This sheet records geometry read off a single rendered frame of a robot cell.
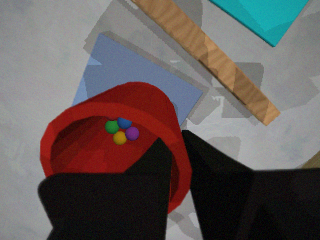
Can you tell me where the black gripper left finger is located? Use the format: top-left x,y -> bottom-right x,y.
37,137 -> 172,240

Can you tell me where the wooden plank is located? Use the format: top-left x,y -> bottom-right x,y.
131,0 -> 281,126

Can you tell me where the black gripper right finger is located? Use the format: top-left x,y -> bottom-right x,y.
181,130 -> 320,240

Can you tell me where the red cup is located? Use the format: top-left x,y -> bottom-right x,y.
40,81 -> 192,214

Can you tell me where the yellow marble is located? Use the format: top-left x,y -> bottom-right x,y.
112,131 -> 127,145

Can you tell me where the green marble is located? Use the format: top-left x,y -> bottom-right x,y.
104,120 -> 119,134

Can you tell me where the purple marble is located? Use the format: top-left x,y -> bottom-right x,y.
125,126 -> 139,141

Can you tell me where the blue marble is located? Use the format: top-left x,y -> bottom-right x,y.
117,117 -> 132,129

